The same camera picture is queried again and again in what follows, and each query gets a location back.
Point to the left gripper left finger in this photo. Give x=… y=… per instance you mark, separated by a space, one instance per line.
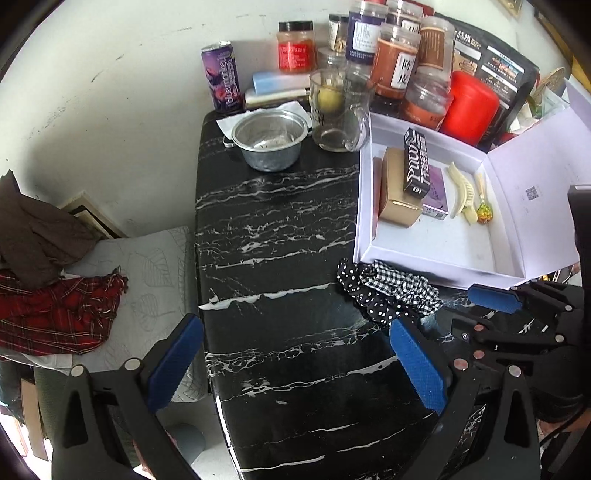
x=167 y=361

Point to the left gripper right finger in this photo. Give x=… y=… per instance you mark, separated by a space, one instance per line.
x=429 y=369

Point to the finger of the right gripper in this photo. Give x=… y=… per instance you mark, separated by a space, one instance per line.
x=495 y=299

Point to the black white gingham scrunchie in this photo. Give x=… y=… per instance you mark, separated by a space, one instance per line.
x=415 y=291

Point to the cream hair claw clip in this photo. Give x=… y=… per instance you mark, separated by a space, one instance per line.
x=465 y=195

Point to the purple box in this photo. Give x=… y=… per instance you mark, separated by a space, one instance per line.
x=435 y=203

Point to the brown cardboard box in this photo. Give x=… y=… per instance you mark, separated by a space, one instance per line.
x=397 y=206

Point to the black lip gloss box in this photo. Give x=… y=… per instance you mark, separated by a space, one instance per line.
x=417 y=181

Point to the black polka dot scrunchie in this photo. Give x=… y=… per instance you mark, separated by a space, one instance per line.
x=374 y=306

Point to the red plaid cloth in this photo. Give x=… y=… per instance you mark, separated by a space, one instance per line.
x=71 y=316

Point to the white open gift box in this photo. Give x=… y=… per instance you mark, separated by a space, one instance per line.
x=509 y=219

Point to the brown cloth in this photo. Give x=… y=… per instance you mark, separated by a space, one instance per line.
x=38 y=240

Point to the red cylinder canister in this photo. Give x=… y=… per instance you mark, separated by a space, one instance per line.
x=473 y=108

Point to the black printed bag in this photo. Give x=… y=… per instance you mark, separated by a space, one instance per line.
x=507 y=72

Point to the aluminium foil bowl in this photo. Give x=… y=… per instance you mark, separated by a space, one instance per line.
x=270 y=142

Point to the brown label jar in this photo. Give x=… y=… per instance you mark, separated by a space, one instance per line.
x=437 y=47

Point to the glass mug with lemon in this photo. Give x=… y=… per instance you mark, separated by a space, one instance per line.
x=340 y=110

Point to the orange powder jar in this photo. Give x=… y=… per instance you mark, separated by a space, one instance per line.
x=394 y=62

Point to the white tissue paper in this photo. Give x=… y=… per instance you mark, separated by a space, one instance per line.
x=227 y=124

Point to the blue soap box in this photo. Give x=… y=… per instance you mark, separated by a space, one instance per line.
x=269 y=82

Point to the purple label jar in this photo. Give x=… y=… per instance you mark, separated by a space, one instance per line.
x=365 y=20

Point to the purple drink can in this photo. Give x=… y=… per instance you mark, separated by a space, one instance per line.
x=221 y=74

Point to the red label spice jar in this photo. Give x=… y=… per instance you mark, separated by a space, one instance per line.
x=296 y=47

